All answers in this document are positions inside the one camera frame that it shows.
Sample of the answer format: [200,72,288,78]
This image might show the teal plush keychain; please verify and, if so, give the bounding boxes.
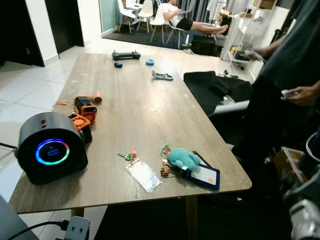
[167,147,202,171]

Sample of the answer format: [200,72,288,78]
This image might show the white roll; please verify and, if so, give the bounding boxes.
[210,100,250,117]

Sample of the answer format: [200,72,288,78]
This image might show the dark rug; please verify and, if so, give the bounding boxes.
[102,27,226,51]

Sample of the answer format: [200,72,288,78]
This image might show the seated person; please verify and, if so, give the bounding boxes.
[162,0,229,36]

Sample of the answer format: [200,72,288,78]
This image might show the grey black hand tool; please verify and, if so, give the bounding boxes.
[152,70,174,81]

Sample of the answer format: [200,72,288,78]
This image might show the black door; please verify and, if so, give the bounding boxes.
[0,0,45,67]
[45,0,85,54]

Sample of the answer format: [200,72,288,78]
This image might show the grey curtains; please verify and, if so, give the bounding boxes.
[182,0,251,23]

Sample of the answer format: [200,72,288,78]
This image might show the white shelf cart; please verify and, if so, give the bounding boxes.
[220,5,281,76]

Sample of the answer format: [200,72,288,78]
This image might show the clear plastic card holder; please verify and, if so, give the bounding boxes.
[125,160,164,194]

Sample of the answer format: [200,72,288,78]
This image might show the wooden table leg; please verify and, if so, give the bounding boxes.
[71,207,86,218]
[186,195,199,240]

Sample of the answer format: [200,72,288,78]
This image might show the orange cylinder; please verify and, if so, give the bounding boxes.
[91,91,103,104]

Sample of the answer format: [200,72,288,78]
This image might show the white chair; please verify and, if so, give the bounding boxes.
[118,0,138,33]
[150,2,186,48]
[137,0,154,33]

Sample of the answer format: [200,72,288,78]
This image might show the black round speaker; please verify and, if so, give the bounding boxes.
[15,112,89,186]

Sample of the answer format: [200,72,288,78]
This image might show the cardboard box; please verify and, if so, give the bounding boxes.
[272,146,307,183]

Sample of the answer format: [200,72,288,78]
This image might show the person's left hand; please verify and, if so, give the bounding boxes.
[281,81,320,107]

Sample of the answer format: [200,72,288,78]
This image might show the keys with orange tag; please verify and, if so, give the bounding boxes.
[118,148,137,167]

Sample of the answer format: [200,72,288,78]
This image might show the orange black power tool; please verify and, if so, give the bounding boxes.
[74,96,98,123]

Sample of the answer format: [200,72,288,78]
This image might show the black bag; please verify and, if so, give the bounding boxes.
[191,35,223,57]

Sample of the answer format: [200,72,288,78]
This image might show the black floor mat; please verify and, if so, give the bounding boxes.
[95,192,293,240]

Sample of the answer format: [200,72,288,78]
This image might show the orange square fan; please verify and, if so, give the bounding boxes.
[70,114,92,132]

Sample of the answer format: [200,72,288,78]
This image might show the black cloth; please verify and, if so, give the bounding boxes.
[183,71,253,117]

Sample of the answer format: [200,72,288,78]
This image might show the person's right hand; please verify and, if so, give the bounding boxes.
[251,48,268,61]

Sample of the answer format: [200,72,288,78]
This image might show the standing person dark clothes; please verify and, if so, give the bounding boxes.
[232,0,320,191]

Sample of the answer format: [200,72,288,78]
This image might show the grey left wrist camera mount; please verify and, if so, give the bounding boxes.
[64,216,91,240]

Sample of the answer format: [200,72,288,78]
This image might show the green key ring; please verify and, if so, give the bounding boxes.
[160,144,173,158]

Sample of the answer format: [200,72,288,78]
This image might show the black handheld controller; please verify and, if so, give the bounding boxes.
[112,50,141,61]

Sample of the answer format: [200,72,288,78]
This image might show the wooden table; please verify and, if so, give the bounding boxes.
[9,52,252,240]

